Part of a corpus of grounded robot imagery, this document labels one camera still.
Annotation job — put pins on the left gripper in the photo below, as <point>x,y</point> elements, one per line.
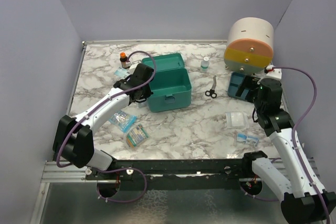
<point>148,93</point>

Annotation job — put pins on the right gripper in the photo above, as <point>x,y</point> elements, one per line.
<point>247,83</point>

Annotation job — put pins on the blue divided tray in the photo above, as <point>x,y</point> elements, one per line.
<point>235,80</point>

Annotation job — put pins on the brown orange-capped medicine bottle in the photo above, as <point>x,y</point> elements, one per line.
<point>125,63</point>

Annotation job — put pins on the teal medicine kit box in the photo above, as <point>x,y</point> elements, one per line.
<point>171,85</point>

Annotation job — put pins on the clear white-capped bottle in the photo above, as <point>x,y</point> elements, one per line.
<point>205,64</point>

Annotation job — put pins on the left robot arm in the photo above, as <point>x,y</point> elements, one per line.
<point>73,144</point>

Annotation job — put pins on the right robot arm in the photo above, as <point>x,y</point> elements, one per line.
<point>302,196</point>

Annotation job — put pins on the small teal-strip zip bag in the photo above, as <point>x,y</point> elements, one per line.
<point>141,105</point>

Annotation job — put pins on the light blue gauze packet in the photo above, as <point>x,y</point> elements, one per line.
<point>122,73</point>

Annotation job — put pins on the round pastel drawer cabinet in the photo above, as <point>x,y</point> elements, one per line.
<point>250,45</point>

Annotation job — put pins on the blue clear plastic pouch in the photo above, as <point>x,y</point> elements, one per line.
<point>122,120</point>

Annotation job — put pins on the white gauze pad bag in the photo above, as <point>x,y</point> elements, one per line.
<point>237,120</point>

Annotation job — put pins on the orange teal bandage packet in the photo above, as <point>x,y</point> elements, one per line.
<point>136,135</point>

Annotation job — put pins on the blue white packet right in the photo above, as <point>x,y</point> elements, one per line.
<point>242,138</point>

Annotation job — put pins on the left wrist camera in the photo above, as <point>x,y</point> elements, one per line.
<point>132,65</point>

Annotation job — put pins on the black-handled bandage scissors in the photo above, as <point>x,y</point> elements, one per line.
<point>211,92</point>

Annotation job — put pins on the black mounting rail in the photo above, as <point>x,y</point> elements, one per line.
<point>193,183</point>

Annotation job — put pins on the aluminium frame rail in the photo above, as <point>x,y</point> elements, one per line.
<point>65,171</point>

